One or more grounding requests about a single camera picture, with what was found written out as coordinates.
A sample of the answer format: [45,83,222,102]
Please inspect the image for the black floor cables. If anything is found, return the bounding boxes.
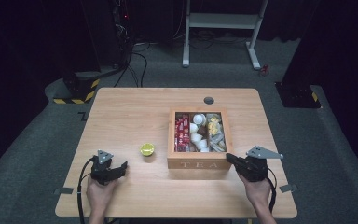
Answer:
[113,41,152,89]

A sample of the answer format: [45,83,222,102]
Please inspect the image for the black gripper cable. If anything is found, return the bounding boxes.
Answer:
[76,157,96,224]
[266,167,278,215]

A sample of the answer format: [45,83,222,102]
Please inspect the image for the person's right hand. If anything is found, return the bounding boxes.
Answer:
[238,173,273,209]

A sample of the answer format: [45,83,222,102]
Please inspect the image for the black yellow striped stand base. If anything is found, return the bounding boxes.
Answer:
[52,72,102,105]

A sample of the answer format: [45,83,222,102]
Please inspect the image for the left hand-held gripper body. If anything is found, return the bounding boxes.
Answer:
[89,149,115,187]

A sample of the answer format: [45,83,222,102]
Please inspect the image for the person's left hand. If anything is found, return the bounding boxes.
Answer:
[86,176,119,217]

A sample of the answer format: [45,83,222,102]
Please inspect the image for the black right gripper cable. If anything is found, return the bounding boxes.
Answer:
[266,167,278,215]

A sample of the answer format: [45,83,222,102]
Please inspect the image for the stack of red packets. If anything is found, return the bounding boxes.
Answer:
[174,113,191,153]

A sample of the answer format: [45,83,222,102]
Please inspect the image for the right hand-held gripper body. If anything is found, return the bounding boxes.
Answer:
[240,145,284,183]

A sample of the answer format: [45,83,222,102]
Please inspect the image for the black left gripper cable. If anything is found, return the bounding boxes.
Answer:
[76,157,96,224]

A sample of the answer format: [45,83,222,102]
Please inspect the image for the small red floor object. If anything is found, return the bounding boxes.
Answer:
[258,63,270,77]

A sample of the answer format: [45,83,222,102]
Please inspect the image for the grey clear packets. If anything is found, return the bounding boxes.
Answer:
[208,133,227,154]

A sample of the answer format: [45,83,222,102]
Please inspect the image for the white metal stand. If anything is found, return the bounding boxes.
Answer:
[181,0,269,71]

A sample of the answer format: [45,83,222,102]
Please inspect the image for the wooden tea box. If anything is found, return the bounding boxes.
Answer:
[166,106,236,171]

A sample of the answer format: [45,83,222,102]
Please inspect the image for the dark equipment rack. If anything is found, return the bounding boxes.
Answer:
[109,0,135,69]

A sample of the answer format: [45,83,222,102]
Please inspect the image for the yellow tea bags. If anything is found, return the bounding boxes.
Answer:
[206,113,223,136]

